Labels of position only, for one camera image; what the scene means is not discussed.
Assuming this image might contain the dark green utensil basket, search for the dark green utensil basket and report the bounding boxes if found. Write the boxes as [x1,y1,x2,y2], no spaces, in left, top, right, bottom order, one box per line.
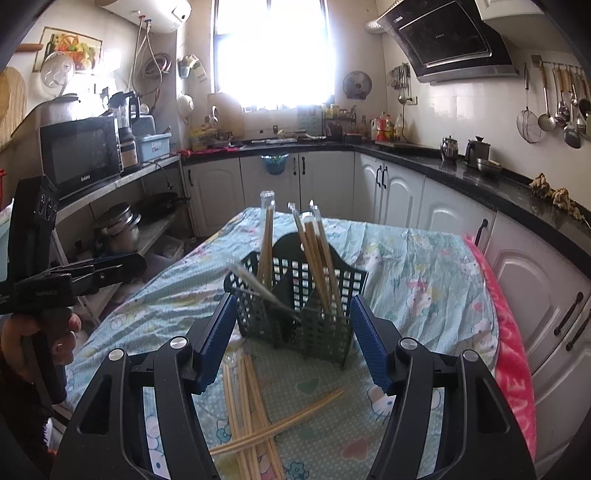
[223,233,368,367]

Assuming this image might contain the black kitchen countertop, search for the black kitchen countertop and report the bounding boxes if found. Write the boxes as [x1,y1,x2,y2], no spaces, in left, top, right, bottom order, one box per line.
[181,141,590,276]

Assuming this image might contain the person's left hand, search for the person's left hand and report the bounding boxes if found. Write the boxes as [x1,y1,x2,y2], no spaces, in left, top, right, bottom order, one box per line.
[1,313,82,383]

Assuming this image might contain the black tracker box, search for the black tracker box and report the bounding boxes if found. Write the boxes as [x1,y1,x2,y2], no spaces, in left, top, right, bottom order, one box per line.
[7,175,58,283]

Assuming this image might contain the bamboo chopsticks pair crossing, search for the bamboo chopsticks pair crossing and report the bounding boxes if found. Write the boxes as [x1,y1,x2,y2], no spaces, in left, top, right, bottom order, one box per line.
[209,388,345,456]

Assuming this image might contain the cartoon print tablecloth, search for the cartoon print tablecloth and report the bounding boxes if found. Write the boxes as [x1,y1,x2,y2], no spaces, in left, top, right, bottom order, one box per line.
[65,208,500,479]

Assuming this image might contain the bamboo chopsticks on table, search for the bamboo chopsticks on table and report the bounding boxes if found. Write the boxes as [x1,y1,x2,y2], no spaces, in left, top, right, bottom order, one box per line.
[221,350,287,479]

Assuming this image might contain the black microwave oven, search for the black microwave oven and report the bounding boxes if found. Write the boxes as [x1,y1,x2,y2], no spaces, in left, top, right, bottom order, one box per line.
[39,116,122,199]

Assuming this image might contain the pink fleece blanket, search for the pink fleece blanket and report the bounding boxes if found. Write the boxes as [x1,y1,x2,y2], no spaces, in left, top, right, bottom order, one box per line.
[464,236,537,459]

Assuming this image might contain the blue plastic storage box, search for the blue plastic storage box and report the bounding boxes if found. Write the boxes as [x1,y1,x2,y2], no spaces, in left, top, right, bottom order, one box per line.
[134,133,171,163]

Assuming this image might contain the white lower cabinets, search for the white lower cabinets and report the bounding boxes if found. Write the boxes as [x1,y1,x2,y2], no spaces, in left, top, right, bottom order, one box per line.
[182,152,590,465]

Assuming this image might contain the blue hanging bin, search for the blue hanging bin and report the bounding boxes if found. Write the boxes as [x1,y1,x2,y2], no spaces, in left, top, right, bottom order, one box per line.
[262,153,290,176]

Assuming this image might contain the wooden cutting board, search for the wooden cutting board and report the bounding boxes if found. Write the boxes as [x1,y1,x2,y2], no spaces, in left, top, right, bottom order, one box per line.
[0,67,27,148]

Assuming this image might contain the black blender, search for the black blender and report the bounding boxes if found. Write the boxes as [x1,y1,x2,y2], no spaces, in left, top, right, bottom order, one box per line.
[108,91,140,170]

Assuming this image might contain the small steel kettle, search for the small steel kettle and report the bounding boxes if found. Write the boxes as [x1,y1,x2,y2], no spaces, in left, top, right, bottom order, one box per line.
[440,136,459,162]

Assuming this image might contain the steel bowl on counter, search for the steel bowl on counter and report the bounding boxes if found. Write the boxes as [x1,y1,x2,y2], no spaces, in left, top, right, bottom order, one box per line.
[476,158,503,177]

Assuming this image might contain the black coffee pot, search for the black coffee pot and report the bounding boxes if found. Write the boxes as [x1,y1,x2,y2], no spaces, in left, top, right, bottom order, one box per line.
[465,136,491,168]

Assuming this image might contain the red bottle on counter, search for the red bottle on counter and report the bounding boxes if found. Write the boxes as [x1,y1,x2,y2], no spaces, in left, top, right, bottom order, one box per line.
[371,111,394,143]

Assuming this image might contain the brown rag on counter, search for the brown rag on counter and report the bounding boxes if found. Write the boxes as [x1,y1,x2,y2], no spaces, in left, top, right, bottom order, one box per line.
[529,173,586,222]

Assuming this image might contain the steel ladle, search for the steel ladle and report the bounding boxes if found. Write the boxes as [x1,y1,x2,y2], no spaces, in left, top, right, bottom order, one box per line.
[538,63,556,132]

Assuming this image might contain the white water heater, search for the white water heater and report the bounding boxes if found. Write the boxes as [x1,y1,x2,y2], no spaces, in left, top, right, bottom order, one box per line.
[95,0,191,34]

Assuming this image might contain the black range hood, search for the black range hood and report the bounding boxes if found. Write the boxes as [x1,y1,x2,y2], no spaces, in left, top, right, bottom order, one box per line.
[377,0,518,84]

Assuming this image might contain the fruit picture on wall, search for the fruit picture on wall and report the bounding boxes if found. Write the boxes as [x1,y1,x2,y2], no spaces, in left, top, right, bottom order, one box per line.
[33,27,103,73]

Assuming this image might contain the round wall fan vent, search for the round wall fan vent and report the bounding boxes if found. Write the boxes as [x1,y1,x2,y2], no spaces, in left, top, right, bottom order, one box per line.
[342,70,373,100]

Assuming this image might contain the wire mesh skimmer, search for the wire mesh skimmer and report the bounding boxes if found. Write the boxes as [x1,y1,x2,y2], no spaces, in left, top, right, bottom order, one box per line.
[516,64,542,144]

